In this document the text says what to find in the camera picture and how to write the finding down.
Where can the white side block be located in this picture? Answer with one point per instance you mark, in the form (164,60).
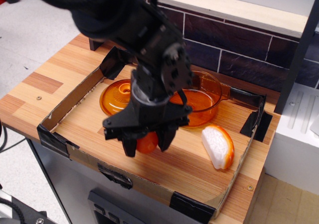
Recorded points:
(294,153)

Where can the dark brick backsplash panel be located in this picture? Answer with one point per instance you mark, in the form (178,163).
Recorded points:
(250,54)

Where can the orange toy carrot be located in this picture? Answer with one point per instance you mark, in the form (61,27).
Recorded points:
(148,143)

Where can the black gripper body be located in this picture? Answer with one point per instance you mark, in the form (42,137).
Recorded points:
(143,115)

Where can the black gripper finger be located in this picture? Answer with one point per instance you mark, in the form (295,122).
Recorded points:
(166,134)
(129,142)

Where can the white orange toy bread slice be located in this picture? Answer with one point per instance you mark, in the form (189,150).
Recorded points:
(219,146)

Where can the black shelf post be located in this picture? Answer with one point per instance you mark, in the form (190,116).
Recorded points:
(299,55)
(94,45)

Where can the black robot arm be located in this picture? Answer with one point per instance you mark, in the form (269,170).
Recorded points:
(139,26)

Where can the black left shelf post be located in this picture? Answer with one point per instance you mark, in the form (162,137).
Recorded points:
(94,45)

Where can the orange transparent pot lid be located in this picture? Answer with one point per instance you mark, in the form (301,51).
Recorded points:
(115,97)

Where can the orange transparent pot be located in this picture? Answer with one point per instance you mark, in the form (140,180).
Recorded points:
(204,96)

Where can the black right shelf post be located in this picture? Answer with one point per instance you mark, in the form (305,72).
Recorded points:
(299,55)

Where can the light wooden shelf board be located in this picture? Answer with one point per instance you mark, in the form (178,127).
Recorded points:
(257,16)

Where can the cardboard fence with black tape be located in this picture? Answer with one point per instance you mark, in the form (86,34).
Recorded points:
(176,186)

